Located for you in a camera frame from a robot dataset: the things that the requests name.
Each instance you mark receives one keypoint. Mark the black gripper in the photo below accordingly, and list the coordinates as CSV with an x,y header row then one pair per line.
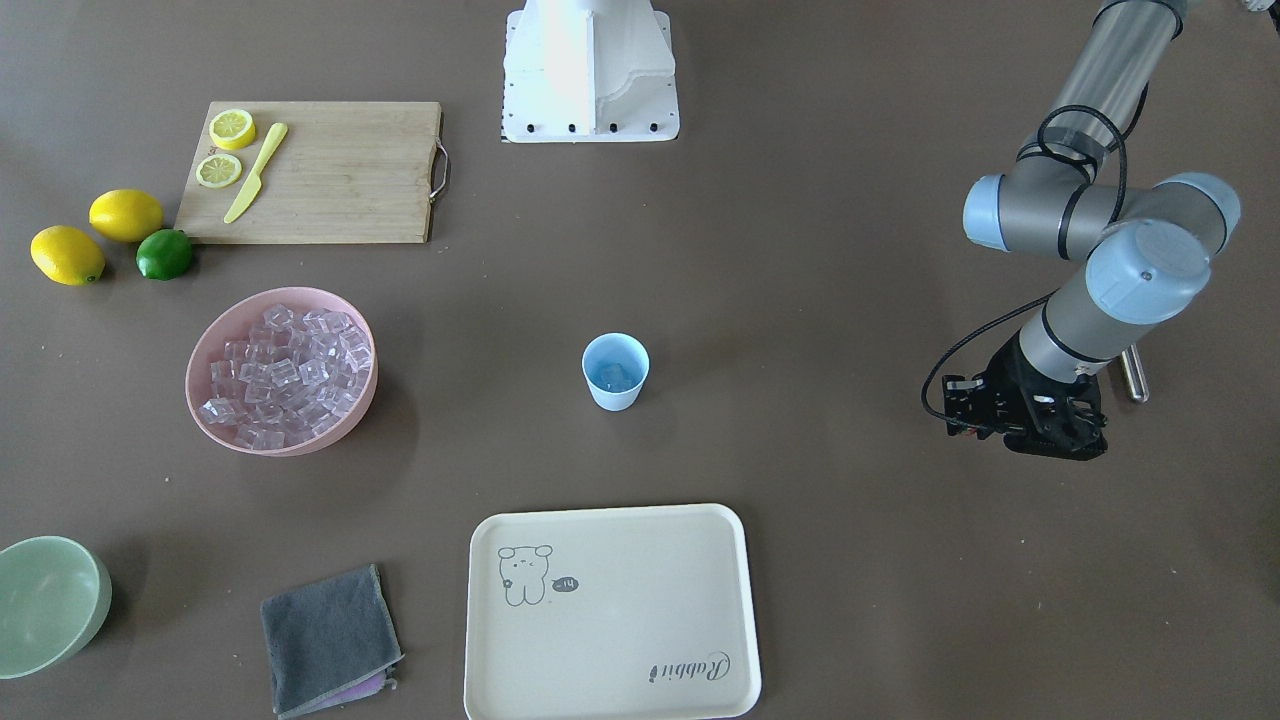
x,y
1012,383

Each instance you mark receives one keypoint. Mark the steel muddler rod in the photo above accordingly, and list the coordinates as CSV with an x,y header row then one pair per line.
x,y
1134,375

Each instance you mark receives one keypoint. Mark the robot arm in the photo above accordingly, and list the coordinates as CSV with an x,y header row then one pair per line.
x,y
1143,255

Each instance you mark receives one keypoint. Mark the light blue plastic cup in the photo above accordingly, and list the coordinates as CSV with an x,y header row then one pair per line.
x,y
615,366

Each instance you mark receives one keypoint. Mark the clear ice cube pile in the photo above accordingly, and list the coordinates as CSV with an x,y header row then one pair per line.
x,y
288,375

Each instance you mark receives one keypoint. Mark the cream rabbit tray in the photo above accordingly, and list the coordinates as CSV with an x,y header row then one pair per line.
x,y
640,613

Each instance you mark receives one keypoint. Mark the wooden cutting board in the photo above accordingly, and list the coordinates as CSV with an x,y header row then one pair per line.
x,y
345,172

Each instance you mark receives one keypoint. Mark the grey folded cloth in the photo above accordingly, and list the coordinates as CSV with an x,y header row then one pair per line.
x,y
329,642

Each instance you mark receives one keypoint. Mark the pink bowl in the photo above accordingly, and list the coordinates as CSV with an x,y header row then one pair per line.
x,y
280,435

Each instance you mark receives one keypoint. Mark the yellow plastic knife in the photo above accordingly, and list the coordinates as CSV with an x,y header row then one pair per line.
x,y
252,182

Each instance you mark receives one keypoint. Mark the lemon half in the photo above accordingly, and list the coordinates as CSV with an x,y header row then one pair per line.
x,y
232,129
219,170

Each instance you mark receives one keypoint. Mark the green lime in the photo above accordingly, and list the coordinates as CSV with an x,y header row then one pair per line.
x,y
164,255

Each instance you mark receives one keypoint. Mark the yellow lemon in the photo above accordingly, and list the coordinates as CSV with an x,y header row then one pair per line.
x,y
126,215
67,255

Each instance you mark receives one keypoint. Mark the green ceramic bowl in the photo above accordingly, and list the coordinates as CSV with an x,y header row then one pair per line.
x,y
55,595

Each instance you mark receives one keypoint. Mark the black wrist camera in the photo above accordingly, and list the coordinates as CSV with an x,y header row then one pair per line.
x,y
963,409

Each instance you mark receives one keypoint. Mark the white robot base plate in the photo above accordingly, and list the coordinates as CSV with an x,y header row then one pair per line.
x,y
589,72

